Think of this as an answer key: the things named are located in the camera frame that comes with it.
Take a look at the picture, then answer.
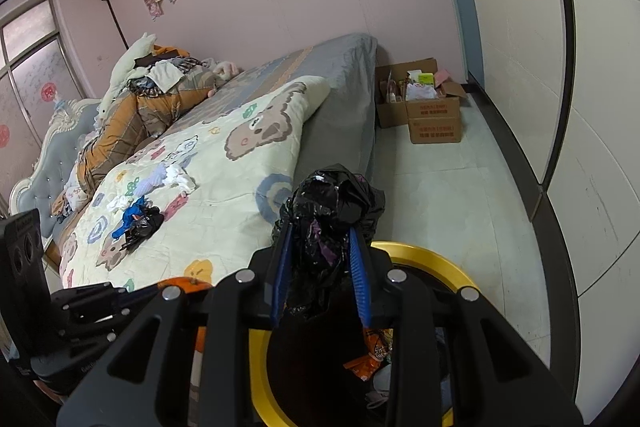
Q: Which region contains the black plastic bag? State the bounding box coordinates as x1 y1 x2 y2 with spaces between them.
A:
271 164 387 320
122 207 165 253

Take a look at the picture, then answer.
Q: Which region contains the floral patterned pillow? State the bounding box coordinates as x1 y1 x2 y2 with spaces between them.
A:
62 179 94 212

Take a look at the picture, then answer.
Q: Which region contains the blue crumpled cloth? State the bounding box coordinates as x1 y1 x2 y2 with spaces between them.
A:
112 196 151 240

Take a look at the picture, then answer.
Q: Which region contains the grey striped bed sheet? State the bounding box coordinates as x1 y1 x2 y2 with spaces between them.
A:
170 33 378 218

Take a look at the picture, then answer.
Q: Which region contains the bed with blue tufted headboard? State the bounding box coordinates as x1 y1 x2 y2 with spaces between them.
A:
9 32 378 278

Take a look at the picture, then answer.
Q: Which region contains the white wardrobe with black frame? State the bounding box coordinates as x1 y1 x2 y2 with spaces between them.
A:
425 0 640 427

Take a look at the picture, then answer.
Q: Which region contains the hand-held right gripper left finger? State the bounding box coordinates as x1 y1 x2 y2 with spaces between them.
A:
57 219 296 427

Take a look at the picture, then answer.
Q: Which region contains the frosted glass window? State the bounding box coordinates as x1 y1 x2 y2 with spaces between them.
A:
0 0 96 188

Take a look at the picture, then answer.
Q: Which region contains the orange brown folded quilt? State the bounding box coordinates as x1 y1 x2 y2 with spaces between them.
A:
75 67 231 192

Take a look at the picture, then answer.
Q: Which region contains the small white plush toy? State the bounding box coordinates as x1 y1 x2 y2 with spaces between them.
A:
207 59 243 82

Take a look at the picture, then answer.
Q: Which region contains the open cardboard box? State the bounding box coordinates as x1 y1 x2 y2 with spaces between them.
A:
375 57 468 128

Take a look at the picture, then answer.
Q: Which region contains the cream printed bear blanket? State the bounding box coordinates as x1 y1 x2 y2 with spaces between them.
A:
59 76 331 293

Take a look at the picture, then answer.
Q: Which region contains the orange snack packet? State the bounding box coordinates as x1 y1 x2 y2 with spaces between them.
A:
342 329 396 380

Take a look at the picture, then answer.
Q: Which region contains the grey pink cloth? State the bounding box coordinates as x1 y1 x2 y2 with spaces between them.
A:
367 364 394 408

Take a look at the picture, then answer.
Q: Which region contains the pile of mixed clothes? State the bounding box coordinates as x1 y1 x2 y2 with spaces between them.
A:
125 44 206 95

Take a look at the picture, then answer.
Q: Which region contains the pale lavender fluffy cloth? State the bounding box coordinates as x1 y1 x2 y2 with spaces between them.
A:
137 167 168 196

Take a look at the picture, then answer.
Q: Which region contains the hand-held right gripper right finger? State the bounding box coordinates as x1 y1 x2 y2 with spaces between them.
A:
347 227 583 427

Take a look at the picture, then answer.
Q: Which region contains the large white plush toy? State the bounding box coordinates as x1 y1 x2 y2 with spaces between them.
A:
97 32 156 122

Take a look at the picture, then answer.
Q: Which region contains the white and grey cloth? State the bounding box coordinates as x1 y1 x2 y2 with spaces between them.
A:
162 164 196 196

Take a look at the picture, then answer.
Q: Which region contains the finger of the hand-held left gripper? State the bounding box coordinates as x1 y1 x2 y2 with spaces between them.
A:
57 309 131 344
49 283 168 314

